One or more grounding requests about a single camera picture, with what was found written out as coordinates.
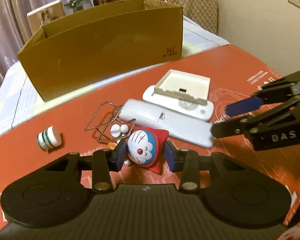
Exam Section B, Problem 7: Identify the red printed cardboard sheet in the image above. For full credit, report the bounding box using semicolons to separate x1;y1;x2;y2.
0;44;300;238

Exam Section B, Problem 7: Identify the glass jar green lid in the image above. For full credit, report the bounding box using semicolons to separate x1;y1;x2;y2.
63;0;92;15

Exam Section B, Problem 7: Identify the Doraemon toy figure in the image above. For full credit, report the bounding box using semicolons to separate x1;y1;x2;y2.
124;127;169;174

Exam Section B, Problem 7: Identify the long white remote control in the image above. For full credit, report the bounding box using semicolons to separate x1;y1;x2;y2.
119;99;213;148

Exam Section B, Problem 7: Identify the white product box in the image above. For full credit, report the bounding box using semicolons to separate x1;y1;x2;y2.
27;0;65;34

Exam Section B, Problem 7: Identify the brown cardboard box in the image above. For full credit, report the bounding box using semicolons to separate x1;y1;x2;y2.
18;0;183;101

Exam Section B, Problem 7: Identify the white square plastic tray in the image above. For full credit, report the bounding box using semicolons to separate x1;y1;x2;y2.
154;69;211;106

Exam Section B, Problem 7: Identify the metal wire rack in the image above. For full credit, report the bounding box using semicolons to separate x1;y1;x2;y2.
84;101;136;144

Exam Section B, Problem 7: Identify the short white remote control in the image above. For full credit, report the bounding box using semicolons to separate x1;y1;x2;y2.
142;85;214;121

